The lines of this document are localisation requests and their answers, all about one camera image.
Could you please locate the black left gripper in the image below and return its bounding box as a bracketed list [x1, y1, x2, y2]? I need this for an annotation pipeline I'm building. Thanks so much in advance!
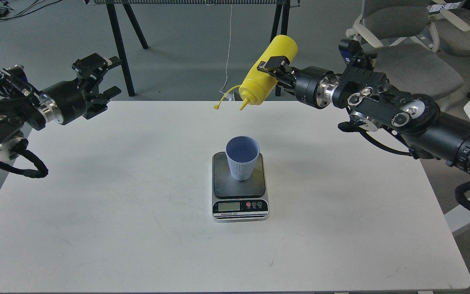
[39, 53, 122, 125]

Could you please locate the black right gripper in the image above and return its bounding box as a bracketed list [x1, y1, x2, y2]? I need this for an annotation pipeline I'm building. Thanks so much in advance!
[257, 56, 338, 109]

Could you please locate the yellow squeeze bottle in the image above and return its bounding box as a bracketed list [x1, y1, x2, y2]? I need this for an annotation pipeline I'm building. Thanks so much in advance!
[228, 35, 298, 110]

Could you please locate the blue plastic cup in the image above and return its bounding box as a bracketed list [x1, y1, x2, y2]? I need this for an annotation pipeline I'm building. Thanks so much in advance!
[225, 136, 260, 181]

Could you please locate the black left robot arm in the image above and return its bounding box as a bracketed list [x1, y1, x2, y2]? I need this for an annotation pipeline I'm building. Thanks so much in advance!
[0, 53, 122, 178]

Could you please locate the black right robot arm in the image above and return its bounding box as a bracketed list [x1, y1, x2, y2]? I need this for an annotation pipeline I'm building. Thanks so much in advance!
[256, 39, 470, 211]

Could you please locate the silver digital kitchen scale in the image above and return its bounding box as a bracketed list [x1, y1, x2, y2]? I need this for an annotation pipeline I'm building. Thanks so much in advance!
[211, 152, 269, 222]

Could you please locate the grey office chair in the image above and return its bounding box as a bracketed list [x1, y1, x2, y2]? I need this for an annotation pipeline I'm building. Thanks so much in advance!
[430, 0, 470, 99]
[346, 0, 464, 101]

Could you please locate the black metal table frame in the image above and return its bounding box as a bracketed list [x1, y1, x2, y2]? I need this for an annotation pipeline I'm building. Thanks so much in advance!
[84, 0, 300, 100]

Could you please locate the white hanging cable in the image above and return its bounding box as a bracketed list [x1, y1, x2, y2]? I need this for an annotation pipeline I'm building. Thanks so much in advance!
[218, 4, 244, 102]

